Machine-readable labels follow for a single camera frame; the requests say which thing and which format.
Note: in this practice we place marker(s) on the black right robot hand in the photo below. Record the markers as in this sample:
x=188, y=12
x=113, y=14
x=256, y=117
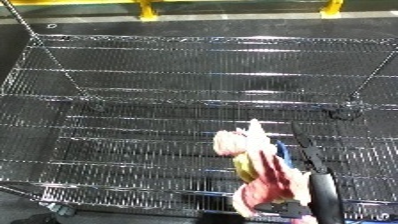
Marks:
x=326, y=196

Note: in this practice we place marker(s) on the pink and yellow soft toy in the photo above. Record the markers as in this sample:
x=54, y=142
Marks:
x=260, y=166

